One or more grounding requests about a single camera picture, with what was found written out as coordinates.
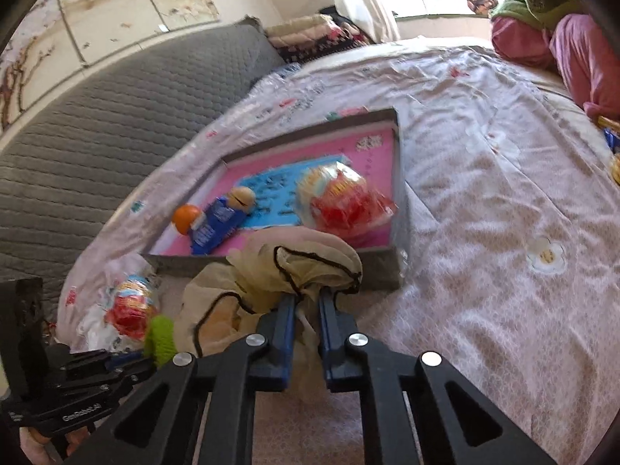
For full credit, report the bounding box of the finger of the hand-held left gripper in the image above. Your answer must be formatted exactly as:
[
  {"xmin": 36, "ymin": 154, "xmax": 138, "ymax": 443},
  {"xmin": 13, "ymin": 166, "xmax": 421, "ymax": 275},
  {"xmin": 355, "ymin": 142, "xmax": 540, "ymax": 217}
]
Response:
[
  {"xmin": 68, "ymin": 365, "xmax": 157, "ymax": 400},
  {"xmin": 60, "ymin": 348, "xmax": 146, "ymax": 376}
]

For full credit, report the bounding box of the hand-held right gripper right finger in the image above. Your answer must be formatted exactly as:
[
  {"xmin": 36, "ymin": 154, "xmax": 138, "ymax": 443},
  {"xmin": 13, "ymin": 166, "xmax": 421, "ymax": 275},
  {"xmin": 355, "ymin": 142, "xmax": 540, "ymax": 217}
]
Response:
[{"xmin": 317, "ymin": 291, "xmax": 558, "ymax": 465}]

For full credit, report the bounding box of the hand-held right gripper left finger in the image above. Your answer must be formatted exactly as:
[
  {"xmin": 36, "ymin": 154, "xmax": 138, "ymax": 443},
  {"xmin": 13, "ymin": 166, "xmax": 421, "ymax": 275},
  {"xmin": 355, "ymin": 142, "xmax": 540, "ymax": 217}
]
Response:
[{"xmin": 63, "ymin": 293, "xmax": 298, "ymax": 465}]

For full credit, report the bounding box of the green fuzzy toy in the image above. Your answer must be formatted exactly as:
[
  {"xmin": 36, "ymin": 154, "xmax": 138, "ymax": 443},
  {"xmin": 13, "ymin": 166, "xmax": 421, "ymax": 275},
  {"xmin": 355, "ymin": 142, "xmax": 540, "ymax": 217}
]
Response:
[{"xmin": 143, "ymin": 315, "xmax": 176, "ymax": 370}]

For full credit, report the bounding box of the beige drawstring bag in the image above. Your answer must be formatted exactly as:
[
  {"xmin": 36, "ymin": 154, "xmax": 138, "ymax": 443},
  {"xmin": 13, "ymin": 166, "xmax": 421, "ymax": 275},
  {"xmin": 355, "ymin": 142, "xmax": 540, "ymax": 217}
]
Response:
[{"xmin": 172, "ymin": 225, "xmax": 364, "ymax": 405}]

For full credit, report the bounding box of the grey cardboard box lid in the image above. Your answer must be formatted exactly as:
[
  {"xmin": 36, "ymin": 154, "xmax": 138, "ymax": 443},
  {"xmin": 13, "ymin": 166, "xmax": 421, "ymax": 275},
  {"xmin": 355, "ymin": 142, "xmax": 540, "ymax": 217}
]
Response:
[{"xmin": 140, "ymin": 108, "xmax": 412, "ymax": 291}]

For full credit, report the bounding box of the large egg toy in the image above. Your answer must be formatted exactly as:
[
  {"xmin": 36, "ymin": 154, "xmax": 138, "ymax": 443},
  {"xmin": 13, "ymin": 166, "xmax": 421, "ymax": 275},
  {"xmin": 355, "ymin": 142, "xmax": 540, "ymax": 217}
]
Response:
[{"xmin": 295, "ymin": 162, "xmax": 398, "ymax": 239}]

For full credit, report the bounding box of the person's left hand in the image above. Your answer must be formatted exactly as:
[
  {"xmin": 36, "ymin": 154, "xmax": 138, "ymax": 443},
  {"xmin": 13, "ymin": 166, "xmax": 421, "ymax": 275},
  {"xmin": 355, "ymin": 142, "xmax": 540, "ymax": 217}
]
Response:
[{"xmin": 18, "ymin": 425, "xmax": 95, "ymax": 465}]

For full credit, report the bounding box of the small wrapped egg toy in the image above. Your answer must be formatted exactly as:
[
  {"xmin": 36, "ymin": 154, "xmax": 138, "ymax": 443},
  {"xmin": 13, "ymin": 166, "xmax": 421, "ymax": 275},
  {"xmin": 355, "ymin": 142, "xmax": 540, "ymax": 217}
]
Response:
[{"xmin": 103, "ymin": 274, "xmax": 162, "ymax": 343}]

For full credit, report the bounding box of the blue biscuit packet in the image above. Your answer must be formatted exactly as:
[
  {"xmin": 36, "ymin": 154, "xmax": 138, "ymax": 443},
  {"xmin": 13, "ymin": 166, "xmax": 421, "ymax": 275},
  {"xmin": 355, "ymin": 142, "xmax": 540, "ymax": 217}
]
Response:
[{"xmin": 190, "ymin": 196, "xmax": 246, "ymax": 255}]

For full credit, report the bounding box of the small yellow round cake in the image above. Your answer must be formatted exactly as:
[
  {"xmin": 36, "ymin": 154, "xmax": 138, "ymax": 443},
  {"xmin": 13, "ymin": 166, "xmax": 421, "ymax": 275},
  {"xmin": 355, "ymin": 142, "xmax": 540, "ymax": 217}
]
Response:
[{"xmin": 227, "ymin": 185, "xmax": 257, "ymax": 213}]

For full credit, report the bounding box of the orange tangerine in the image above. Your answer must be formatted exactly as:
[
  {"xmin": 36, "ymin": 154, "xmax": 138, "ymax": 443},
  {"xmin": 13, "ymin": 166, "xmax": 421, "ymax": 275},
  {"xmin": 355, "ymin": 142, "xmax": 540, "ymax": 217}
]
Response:
[{"xmin": 173, "ymin": 204, "xmax": 203, "ymax": 236}]

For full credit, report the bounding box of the pink book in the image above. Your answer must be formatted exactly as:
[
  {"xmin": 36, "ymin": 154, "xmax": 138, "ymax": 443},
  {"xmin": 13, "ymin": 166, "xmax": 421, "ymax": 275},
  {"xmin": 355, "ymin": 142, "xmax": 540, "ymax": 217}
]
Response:
[{"xmin": 150, "ymin": 128, "xmax": 399, "ymax": 257}]

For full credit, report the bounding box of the strawberry print bedsheet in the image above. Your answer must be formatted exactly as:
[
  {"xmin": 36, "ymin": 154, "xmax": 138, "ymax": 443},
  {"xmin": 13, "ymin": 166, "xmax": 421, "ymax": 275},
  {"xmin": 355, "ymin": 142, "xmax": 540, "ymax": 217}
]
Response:
[{"xmin": 55, "ymin": 36, "xmax": 620, "ymax": 465}]

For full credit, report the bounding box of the grey quilted headboard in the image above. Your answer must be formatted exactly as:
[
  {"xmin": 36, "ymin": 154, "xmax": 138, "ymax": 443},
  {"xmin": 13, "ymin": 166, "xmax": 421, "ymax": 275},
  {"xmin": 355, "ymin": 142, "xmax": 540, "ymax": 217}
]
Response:
[{"xmin": 0, "ymin": 17, "xmax": 286, "ymax": 320}]

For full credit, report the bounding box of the folded blankets stack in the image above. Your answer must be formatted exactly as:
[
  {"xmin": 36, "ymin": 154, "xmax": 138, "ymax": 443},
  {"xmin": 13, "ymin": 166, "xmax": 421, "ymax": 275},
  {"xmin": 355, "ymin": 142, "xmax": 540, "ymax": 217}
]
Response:
[{"xmin": 276, "ymin": 22, "xmax": 377, "ymax": 65}]

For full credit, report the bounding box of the cream folded blanket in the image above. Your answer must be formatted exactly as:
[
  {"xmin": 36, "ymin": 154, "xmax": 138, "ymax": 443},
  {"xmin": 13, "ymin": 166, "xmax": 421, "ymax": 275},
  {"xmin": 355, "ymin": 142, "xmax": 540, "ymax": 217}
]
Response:
[{"xmin": 265, "ymin": 14, "xmax": 336, "ymax": 48}]

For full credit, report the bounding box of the white curtain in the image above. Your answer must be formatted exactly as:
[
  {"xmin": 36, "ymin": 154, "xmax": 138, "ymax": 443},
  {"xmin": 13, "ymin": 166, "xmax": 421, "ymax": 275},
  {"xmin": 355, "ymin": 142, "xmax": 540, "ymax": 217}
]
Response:
[{"xmin": 317, "ymin": 0, "xmax": 403, "ymax": 42}]

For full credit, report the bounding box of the dark pink fleece garment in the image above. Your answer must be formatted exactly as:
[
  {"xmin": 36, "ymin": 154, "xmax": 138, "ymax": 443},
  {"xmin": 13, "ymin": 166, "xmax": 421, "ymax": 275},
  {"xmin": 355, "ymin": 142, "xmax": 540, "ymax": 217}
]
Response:
[{"xmin": 491, "ymin": 15, "xmax": 559, "ymax": 67}]

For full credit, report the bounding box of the light pink fleece garment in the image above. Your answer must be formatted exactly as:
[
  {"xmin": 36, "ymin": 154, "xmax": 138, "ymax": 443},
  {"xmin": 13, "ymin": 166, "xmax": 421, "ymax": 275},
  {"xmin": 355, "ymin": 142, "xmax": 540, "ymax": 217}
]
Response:
[{"xmin": 549, "ymin": 12, "xmax": 620, "ymax": 120}]

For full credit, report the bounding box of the floral painted wall panel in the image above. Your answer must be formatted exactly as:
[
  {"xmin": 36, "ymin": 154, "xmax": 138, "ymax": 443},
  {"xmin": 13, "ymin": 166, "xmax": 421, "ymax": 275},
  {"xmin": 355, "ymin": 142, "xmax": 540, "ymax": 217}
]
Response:
[{"xmin": 0, "ymin": 0, "xmax": 224, "ymax": 133}]

